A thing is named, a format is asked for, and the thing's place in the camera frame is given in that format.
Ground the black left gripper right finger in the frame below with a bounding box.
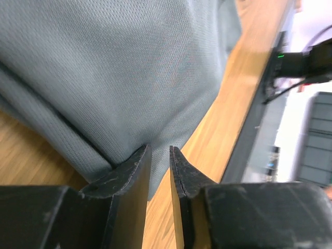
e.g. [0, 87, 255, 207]
[170, 147, 331, 248]

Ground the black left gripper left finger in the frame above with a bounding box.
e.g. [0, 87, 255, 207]
[1, 145, 151, 248]

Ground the grey t shirt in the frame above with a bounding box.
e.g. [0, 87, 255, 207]
[1, 1, 242, 198]

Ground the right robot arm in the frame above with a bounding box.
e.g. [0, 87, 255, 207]
[289, 1, 331, 52]

